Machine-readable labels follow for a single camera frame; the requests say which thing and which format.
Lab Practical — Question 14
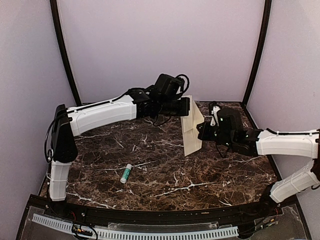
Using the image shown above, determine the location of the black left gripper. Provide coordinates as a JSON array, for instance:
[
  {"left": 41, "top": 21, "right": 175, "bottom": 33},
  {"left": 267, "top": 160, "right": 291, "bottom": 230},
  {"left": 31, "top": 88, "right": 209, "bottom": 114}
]
[{"left": 159, "top": 97, "right": 191, "bottom": 117}]

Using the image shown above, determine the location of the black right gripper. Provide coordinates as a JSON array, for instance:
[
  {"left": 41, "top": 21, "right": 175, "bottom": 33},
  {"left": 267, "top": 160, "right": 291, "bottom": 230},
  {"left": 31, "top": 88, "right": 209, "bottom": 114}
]
[{"left": 196, "top": 121, "right": 235, "bottom": 149}]

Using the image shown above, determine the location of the cream paper envelope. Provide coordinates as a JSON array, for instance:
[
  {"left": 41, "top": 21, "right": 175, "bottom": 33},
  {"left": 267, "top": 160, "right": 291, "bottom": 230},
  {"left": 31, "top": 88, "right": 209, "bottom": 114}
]
[{"left": 180, "top": 95, "right": 205, "bottom": 157}]

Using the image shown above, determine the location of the green white glue stick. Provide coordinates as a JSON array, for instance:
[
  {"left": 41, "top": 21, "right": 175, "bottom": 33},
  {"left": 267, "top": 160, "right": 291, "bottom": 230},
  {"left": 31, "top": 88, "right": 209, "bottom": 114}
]
[{"left": 120, "top": 163, "right": 132, "bottom": 184}]

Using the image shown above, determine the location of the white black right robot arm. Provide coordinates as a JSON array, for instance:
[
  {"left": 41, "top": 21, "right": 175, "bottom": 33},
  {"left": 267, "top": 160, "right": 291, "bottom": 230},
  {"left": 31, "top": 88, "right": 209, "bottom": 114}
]
[{"left": 196, "top": 108, "right": 320, "bottom": 217}]

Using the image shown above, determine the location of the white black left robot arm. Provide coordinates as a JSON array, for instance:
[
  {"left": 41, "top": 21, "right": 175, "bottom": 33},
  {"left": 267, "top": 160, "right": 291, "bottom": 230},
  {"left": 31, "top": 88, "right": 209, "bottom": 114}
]
[{"left": 44, "top": 73, "right": 191, "bottom": 218}]

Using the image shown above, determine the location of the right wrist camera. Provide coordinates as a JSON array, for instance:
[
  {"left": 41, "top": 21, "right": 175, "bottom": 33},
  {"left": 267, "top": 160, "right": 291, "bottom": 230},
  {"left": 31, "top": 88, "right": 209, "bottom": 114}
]
[{"left": 208, "top": 101, "right": 221, "bottom": 126}]

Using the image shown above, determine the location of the white slotted cable duct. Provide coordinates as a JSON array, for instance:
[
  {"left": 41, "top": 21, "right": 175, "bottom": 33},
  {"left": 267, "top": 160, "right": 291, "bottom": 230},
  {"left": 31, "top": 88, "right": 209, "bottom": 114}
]
[{"left": 31, "top": 213, "right": 239, "bottom": 240}]

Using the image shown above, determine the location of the black enclosure frame post right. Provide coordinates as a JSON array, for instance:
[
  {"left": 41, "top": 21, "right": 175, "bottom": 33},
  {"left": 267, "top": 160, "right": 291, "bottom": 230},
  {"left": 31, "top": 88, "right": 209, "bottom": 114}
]
[{"left": 242, "top": 0, "right": 272, "bottom": 106}]

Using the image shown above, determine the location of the black enclosure frame post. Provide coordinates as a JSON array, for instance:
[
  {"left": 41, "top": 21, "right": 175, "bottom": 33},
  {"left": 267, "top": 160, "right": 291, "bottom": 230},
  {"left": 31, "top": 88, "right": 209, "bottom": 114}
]
[
  {"left": 49, "top": 0, "right": 82, "bottom": 107},
  {"left": 242, "top": 0, "right": 272, "bottom": 106}
]

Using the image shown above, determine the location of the black enclosure frame post left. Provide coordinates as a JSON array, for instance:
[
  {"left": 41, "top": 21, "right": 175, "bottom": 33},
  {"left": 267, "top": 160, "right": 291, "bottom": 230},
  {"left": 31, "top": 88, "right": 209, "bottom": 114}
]
[{"left": 49, "top": 0, "right": 82, "bottom": 107}]

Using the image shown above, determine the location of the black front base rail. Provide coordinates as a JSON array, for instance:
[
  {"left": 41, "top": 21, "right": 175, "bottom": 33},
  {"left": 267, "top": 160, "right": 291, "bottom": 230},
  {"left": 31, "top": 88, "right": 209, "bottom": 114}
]
[{"left": 26, "top": 194, "right": 297, "bottom": 226}]

